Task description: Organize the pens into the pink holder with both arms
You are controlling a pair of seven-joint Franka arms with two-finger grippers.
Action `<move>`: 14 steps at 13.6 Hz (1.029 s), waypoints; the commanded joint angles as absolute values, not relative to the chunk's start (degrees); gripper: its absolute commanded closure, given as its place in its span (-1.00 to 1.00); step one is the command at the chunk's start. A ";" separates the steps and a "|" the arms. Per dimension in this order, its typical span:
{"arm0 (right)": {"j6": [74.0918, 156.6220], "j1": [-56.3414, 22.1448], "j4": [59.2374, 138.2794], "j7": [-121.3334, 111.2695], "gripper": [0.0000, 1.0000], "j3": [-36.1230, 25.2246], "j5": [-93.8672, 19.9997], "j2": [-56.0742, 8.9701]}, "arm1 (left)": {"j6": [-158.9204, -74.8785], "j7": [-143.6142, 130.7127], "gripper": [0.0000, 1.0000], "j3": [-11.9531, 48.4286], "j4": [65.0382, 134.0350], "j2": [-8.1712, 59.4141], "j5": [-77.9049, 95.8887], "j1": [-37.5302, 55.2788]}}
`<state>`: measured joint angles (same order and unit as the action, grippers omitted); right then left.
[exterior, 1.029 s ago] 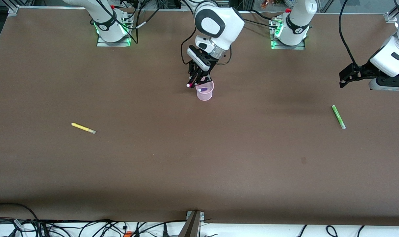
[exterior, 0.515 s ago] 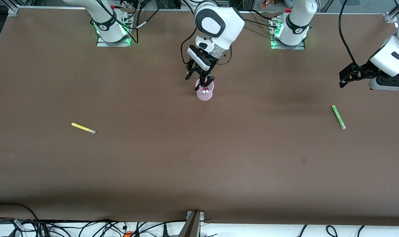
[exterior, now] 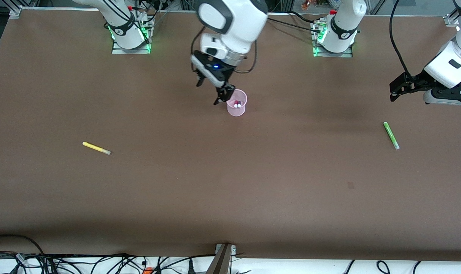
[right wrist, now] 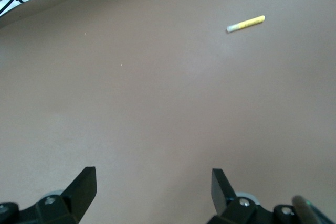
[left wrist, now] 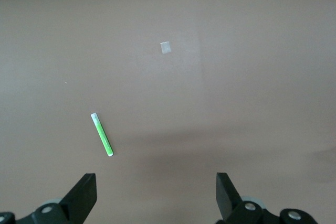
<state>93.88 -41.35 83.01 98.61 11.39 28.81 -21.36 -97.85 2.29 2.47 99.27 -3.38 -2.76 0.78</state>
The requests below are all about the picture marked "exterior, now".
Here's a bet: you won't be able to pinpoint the pink translucent cup holder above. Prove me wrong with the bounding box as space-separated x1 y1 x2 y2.
227 89 248 117

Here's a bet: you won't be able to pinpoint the green marker pen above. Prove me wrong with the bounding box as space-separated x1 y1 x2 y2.
383 121 401 150

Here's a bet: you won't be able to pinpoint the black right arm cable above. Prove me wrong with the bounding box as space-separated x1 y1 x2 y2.
190 25 258 75

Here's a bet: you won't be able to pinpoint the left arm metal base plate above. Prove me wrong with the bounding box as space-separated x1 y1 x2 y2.
313 45 354 59

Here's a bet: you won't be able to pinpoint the black cable across table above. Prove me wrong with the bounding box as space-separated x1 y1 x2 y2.
267 11 324 34

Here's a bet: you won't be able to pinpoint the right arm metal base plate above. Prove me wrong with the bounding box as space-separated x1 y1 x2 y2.
111 37 152 55

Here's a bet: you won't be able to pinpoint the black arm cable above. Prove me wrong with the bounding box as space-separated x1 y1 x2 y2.
190 25 258 75
389 0 413 77

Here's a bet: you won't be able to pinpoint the black looped floor cable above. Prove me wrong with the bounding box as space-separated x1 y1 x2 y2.
0 234 45 274

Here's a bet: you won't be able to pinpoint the tangled black floor cables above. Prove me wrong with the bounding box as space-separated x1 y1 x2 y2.
0 251 216 274

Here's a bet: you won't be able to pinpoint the yellow marker pen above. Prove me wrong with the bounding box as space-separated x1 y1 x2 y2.
82 142 112 156

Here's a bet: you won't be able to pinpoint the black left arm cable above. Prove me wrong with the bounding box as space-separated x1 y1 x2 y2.
389 0 413 77

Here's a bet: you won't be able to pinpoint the metal table support bracket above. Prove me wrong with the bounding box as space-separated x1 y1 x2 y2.
205 244 237 274

